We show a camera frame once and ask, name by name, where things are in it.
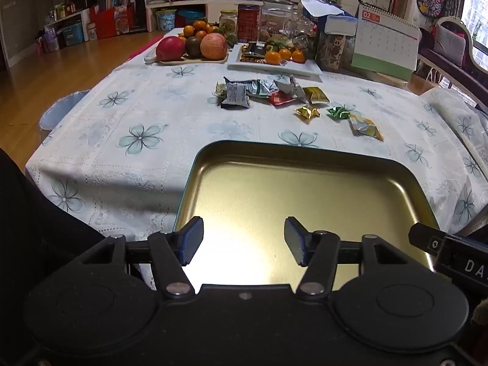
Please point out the gold foil candy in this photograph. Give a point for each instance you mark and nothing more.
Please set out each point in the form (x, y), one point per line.
(307, 111)

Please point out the pink yellow apple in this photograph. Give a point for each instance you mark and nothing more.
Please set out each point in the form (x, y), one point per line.
(213, 45)

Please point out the round colourful fan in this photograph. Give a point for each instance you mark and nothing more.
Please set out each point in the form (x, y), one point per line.
(429, 3)

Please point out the desk calendar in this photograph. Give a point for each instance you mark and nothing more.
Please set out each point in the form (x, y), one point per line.
(385, 38)

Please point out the silver crinkled snack packet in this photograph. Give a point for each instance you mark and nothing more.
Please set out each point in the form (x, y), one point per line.
(291, 88)

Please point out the gold metal tin tray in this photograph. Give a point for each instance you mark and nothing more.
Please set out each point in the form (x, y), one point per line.
(305, 183)

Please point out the glass jar yellow lid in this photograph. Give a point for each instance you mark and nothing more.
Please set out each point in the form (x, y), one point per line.
(228, 23)

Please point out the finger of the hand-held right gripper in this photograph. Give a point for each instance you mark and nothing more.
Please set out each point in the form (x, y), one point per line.
(427, 238)

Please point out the dark round fruit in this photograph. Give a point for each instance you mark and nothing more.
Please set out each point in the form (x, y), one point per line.
(193, 47)

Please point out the fluffy beige fabric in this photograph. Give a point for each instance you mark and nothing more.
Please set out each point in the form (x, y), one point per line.
(481, 316)

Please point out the large clear glass jar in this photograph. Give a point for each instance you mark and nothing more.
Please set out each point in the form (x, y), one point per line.
(277, 19)

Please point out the dark blue white snack packet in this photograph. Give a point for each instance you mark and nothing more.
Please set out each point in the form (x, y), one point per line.
(236, 93)

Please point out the blue plastic basin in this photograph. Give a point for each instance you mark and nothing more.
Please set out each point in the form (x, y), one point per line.
(190, 15)

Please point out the green foil candy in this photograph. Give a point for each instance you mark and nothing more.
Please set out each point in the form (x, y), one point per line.
(338, 112)

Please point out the red tin can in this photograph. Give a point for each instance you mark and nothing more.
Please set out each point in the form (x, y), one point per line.
(247, 23)

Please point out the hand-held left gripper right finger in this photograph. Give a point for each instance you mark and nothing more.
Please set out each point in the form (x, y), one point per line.
(295, 242)

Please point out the small clear glass jar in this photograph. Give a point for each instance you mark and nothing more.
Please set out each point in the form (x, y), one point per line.
(305, 30)

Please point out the black snack packet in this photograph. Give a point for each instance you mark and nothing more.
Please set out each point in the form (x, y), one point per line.
(254, 48)

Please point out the white low cabinet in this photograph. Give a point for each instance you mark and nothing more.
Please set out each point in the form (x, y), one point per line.
(213, 5)

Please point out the green fruit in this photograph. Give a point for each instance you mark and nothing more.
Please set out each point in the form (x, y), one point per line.
(231, 39)

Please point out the red white snack packet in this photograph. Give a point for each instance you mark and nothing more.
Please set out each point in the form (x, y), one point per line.
(281, 99)

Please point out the blue plastic bucket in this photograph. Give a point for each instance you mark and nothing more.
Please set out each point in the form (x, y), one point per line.
(166, 21)

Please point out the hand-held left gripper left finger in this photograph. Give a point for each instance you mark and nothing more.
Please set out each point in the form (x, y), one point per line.
(192, 241)

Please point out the window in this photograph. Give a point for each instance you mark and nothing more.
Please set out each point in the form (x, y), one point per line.
(476, 3)

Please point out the white rectangular plate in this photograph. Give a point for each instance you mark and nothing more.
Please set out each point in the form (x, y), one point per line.
(297, 69)

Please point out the green white snack packet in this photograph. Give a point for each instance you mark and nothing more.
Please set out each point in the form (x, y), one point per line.
(261, 88)

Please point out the white floral tablecloth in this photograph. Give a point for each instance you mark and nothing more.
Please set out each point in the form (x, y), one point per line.
(152, 99)

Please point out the red storage box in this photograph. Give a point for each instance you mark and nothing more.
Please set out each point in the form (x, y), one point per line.
(105, 23)

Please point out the blue tissue box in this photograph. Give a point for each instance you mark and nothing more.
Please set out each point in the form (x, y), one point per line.
(324, 13)

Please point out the red apple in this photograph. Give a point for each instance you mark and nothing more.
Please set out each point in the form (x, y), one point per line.
(170, 48)

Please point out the dark wooden framed sofa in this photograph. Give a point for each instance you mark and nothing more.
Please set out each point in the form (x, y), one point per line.
(457, 68)

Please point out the blue storage bin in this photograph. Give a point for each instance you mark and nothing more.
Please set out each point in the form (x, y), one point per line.
(72, 33)

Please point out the beige fruit tray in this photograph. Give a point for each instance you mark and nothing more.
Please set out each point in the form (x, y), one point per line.
(183, 61)

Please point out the dark patterned canister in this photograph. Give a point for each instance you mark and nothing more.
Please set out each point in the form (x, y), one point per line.
(335, 51)

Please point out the yellow green snack packet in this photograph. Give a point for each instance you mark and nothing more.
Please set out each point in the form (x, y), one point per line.
(315, 94)

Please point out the yellow silver snack packet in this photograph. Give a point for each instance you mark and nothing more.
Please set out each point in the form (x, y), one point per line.
(364, 126)

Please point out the brown patterned snack packet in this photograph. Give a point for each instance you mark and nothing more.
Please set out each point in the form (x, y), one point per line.
(220, 89)

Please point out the grey red cushion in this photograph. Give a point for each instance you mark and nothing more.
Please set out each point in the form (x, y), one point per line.
(448, 42)

